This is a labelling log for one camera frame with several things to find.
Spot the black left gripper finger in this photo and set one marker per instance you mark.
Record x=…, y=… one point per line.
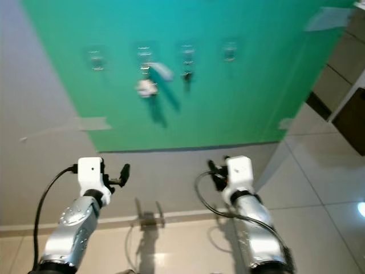
x=125, y=170

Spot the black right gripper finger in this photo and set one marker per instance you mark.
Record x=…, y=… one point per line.
x=213, y=166
x=226, y=162

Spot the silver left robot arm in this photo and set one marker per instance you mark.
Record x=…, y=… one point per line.
x=74, y=228

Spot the long clear tape strip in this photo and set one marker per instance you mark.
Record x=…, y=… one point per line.
x=94, y=124

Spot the clear tape piece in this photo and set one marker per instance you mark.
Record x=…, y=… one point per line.
x=325, y=20
x=285, y=123

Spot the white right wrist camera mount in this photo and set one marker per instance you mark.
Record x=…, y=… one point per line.
x=239, y=168

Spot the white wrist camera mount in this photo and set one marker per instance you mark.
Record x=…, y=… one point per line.
x=89, y=169
x=239, y=168

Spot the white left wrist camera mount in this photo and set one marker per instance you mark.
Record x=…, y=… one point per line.
x=89, y=169

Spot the green wall board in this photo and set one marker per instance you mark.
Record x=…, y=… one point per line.
x=234, y=103

